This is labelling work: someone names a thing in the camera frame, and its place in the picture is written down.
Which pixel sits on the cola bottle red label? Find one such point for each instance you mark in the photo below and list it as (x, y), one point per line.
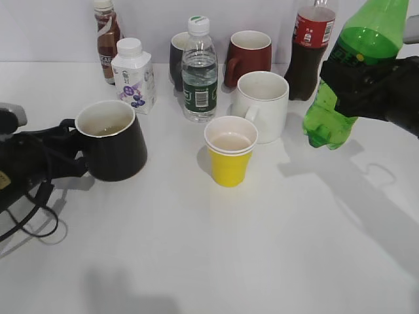
(313, 27)

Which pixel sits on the white mug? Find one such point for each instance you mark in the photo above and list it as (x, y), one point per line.
(262, 98)

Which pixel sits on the clear water bottle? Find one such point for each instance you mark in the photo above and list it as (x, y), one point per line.
(199, 69)

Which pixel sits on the black mug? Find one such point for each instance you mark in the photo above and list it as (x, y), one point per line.
(111, 140)

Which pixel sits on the brown coffee drink bottle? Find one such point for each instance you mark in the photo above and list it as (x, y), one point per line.
(108, 34)

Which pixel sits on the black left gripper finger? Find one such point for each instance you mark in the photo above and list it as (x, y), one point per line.
(59, 136)
(63, 166)

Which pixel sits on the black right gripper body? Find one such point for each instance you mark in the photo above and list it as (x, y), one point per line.
(394, 94)

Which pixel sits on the white yogurt carton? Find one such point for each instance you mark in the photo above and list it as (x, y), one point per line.
(134, 76)

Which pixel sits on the grey camera box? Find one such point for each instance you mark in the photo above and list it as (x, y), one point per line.
(12, 117)

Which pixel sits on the dark red mug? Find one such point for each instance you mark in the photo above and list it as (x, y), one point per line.
(248, 51)

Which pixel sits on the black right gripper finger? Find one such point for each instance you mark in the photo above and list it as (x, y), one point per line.
(358, 89)

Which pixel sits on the green soda bottle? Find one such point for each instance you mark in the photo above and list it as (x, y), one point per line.
(372, 36)

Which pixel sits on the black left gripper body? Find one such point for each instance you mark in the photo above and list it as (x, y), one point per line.
(24, 164)

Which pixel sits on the dark purple mug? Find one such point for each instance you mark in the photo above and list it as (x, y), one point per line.
(178, 44)

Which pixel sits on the yellow paper cup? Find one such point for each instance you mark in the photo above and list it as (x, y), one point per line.
(230, 141)

